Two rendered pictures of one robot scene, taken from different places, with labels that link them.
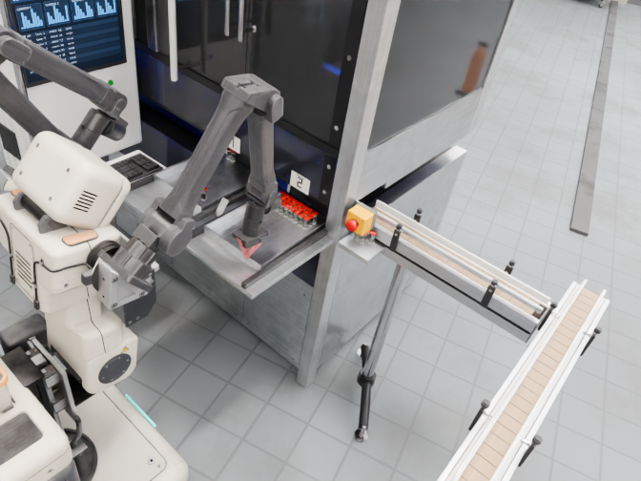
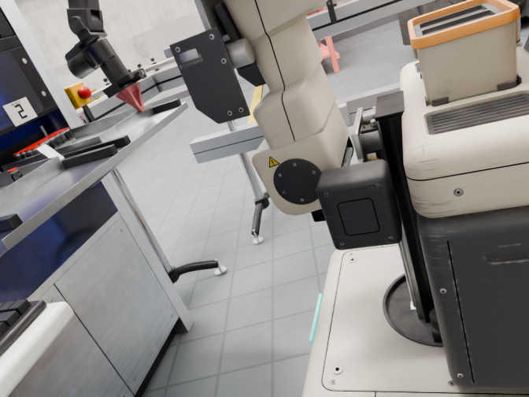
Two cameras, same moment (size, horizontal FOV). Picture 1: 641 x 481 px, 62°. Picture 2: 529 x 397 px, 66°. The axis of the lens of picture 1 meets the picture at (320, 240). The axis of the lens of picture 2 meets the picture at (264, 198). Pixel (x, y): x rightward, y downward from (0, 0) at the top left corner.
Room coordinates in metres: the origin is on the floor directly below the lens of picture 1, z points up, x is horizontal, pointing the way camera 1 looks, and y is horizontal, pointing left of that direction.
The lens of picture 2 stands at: (1.20, 1.41, 1.05)
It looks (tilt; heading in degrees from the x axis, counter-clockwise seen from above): 24 degrees down; 261
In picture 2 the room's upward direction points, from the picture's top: 21 degrees counter-clockwise
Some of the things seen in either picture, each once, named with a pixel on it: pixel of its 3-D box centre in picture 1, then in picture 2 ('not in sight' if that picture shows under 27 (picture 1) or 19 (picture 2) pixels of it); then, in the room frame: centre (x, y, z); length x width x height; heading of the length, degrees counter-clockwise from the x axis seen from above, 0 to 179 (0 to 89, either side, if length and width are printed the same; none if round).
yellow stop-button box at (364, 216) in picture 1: (361, 219); (74, 96); (1.44, -0.12, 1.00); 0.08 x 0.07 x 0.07; 147
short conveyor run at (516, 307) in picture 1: (448, 260); (101, 102); (1.40, -0.44, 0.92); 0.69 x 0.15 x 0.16; 57
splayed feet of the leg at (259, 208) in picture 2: not in sight; (264, 208); (0.91, -0.61, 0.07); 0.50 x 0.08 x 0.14; 57
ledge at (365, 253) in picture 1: (363, 244); not in sight; (1.47, -0.15, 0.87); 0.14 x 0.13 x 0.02; 147
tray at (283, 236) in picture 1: (267, 227); (82, 139); (1.43, 0.19, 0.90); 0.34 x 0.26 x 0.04; 148
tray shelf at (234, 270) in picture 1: (230, 212); (49, 173); (1.51, 0.34, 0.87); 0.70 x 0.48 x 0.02; 57
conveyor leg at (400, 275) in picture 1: (382, 326); (135, 213); (1.48, -0.31, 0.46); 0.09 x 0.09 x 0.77; 57
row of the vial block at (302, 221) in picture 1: (288, 213); (52, 145); (1.52, 0.13, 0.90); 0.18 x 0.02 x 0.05; 58
